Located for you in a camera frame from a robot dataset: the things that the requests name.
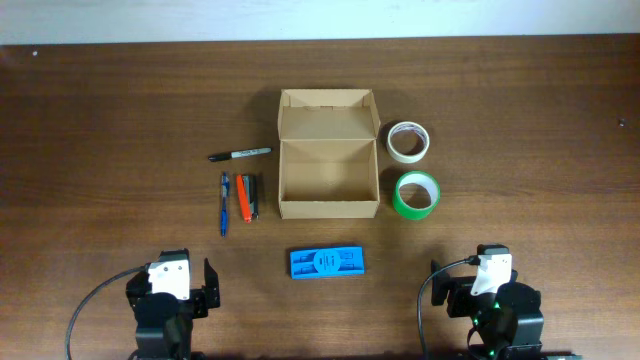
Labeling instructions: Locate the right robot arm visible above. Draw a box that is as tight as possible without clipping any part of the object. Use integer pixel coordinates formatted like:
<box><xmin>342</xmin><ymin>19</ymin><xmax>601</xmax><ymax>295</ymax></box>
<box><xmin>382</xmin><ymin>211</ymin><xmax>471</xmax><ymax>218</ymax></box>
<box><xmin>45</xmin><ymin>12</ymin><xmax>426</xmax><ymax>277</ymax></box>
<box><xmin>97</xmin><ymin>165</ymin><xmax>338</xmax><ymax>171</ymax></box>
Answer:
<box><xmin>425</xmin><ymin>256</ymin><xmax>580</xmax><ymax>360</ymax></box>

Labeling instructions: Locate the black left camera cable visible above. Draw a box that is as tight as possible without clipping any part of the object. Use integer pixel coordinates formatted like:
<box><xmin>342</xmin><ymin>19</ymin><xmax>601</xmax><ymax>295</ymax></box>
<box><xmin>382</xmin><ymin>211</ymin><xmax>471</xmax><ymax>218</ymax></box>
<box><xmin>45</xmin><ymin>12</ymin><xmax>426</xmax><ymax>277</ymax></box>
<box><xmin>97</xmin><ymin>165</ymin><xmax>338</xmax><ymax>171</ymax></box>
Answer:
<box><xmin>64</xmin><ymin>266</ymin><xmax>151</xmax><ymax>360</ymax></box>

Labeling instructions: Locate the white masking tape roll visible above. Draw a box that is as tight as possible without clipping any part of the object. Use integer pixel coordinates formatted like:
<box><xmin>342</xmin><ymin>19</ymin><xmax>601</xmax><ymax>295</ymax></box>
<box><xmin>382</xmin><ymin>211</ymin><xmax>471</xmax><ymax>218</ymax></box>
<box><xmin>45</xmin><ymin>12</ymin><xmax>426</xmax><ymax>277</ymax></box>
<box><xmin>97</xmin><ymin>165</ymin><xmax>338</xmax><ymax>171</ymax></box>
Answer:
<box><xmin>386</xmin><ymin>121</ymin><xmax>430</xmax><ymax>164</ymax></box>

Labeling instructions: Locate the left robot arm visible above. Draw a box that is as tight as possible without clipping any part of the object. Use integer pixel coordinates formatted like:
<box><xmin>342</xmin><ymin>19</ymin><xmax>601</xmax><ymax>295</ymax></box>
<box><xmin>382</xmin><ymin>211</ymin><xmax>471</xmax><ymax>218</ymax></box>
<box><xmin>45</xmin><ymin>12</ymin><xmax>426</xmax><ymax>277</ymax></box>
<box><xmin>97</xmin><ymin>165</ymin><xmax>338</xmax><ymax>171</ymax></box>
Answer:
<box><xmin>126</xmin><ymin>259</ymin><xmax>221</xmax><ymax>360</ymax></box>

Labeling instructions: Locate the green tape roll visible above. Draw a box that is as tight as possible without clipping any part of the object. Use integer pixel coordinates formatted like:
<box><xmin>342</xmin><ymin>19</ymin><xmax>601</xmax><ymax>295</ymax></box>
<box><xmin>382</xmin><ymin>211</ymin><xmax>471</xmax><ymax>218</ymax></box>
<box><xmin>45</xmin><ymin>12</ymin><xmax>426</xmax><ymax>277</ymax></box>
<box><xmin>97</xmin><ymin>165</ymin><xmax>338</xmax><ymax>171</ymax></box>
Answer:
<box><xmin>392</xmin><ymin>171</ymin><xmax>441</xmax><ymax>221</ymax></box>

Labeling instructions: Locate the blue plastic staple case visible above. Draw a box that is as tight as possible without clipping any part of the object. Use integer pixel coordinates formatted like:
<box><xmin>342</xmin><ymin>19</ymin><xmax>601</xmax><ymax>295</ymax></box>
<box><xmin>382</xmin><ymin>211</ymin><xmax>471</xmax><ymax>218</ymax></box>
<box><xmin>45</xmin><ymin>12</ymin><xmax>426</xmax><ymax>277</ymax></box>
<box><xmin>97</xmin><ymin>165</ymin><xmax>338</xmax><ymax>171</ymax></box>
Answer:
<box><xmin>289</xmin><ymin>246</ymin><xmax>365</xmax><ymax>280</ymax></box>

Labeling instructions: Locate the black permanent marker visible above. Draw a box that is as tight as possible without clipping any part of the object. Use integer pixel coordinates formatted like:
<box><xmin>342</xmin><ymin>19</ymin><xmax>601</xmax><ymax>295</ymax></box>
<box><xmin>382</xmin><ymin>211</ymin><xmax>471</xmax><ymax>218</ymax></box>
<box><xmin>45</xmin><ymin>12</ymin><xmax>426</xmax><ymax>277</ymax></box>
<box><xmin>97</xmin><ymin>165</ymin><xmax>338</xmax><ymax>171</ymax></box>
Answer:
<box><xmin>208</xmin><ymin>147</ymin><xmax>272</xmax><ymax>162</ymax></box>

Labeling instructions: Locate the blue ballpoint pen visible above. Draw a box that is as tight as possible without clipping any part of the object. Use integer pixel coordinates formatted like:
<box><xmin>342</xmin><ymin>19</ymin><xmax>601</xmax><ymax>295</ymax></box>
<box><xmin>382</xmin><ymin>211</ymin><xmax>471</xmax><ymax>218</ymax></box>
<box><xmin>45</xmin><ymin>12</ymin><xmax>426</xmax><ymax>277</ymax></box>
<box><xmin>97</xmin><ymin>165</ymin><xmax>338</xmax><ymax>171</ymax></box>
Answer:
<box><xmin>220</xmin><ymin>172</ymin><xmax>229</xmax><ymax>237</ymax></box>

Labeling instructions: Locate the brown cardboard box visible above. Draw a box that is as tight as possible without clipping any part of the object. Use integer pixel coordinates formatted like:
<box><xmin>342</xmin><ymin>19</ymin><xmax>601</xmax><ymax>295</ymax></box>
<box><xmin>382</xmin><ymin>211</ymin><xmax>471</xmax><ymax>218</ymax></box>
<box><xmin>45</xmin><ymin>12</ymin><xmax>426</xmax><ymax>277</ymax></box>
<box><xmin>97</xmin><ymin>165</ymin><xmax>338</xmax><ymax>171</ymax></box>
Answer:
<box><xmin>278</xmin><ymin>89</ymin><xmax>380</xmax><ymax>219</ymax></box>

